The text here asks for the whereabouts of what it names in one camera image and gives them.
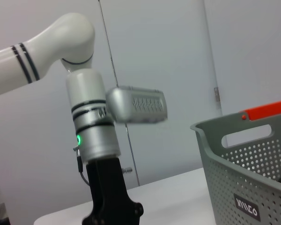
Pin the grey-green perforated storage bin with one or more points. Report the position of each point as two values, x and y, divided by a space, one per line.
236 187

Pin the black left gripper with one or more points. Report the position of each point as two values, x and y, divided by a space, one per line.
107 192

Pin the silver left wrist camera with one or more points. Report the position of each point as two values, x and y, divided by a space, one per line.
135 105

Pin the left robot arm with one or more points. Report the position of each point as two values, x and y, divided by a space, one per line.
84 93

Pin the grey door hinge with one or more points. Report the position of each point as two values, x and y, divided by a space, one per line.
216 93

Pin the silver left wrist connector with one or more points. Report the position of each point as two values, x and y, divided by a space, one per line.
127 170

